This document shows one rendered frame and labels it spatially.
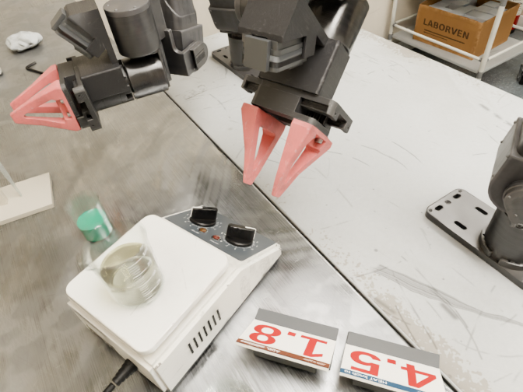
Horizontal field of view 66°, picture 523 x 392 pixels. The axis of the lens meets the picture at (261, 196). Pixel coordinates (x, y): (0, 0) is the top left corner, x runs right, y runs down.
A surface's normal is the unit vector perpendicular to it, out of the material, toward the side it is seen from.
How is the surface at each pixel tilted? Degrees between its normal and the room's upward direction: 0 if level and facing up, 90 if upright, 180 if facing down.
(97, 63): 1
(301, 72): 41
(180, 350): 90
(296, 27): 91
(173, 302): 0
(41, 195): 0
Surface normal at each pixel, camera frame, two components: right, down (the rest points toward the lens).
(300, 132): -0.55, 0.22
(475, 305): -0.08, -0.70
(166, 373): 0.81, 0.36
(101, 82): 0.41, 0.63
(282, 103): -0.44, -0.12
